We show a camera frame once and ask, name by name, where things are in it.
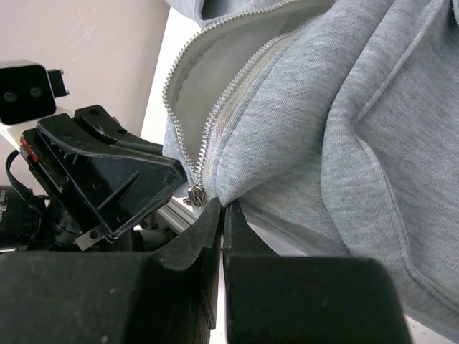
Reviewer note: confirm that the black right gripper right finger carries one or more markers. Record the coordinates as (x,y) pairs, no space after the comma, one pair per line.
(296,299)

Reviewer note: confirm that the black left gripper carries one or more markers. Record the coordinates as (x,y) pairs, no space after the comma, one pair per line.
(98,180)

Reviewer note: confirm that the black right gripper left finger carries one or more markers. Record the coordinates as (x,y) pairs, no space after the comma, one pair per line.
(167,296)

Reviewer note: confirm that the grey zip-up jacket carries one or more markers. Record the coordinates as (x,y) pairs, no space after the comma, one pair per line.
(335,125)

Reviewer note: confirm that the aluminium table edge rail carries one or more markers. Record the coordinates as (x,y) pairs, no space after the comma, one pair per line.
(175,215)

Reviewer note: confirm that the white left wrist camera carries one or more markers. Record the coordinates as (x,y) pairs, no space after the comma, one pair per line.
(29,91)

